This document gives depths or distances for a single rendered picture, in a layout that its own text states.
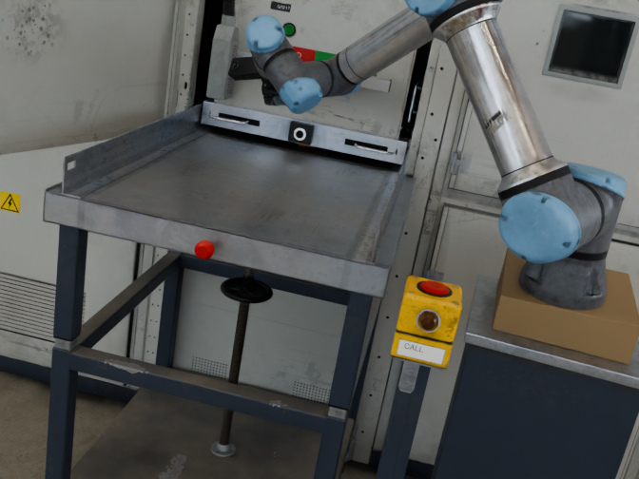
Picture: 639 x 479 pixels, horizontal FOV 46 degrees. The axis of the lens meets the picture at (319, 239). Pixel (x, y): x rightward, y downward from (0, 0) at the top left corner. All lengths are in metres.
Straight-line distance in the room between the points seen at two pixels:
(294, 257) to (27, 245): 1.16
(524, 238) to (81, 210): 0.75
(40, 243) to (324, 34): 0.98
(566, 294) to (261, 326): 1.00
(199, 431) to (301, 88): 0.92
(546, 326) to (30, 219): 1.45
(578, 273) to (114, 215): 0.80
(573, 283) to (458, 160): 0.62
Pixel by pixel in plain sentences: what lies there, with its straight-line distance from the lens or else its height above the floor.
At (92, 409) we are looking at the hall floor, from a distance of 2.35.
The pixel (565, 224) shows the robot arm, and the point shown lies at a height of 1.00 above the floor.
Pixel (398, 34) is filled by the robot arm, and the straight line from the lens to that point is 1.48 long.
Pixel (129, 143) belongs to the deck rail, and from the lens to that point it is 1.63.
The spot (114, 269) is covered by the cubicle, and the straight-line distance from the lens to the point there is 2.18.
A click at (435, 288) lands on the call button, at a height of 0.91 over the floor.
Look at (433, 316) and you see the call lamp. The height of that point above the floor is 0.88.
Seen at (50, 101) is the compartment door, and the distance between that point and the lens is 1.74.
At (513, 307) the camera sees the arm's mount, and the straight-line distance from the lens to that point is 1.36.
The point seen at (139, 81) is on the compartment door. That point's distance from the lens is 1.94.
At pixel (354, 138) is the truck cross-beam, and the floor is 0.91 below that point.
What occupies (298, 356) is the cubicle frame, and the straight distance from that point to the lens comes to 2.13.
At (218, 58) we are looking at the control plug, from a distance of 1.90.
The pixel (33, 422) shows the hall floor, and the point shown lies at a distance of 2.29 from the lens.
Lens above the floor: 1.28
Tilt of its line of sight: 19 degrees down
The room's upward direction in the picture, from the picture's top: 10 degrees clockwise
